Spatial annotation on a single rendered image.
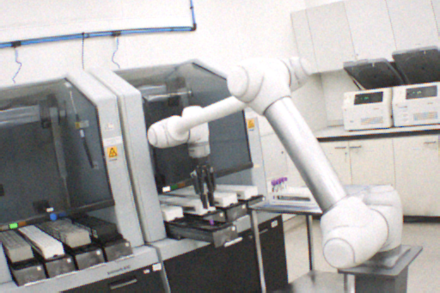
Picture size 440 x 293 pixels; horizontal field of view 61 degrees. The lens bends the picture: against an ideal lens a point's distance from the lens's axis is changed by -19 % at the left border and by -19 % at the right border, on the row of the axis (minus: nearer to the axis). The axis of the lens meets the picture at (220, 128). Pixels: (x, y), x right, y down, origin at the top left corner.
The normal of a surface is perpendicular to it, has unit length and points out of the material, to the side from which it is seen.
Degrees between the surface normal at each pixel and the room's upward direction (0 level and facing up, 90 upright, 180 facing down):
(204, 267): 90
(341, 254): 95
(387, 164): 90
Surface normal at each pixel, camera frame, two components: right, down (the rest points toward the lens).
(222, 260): 0.66, -0.06
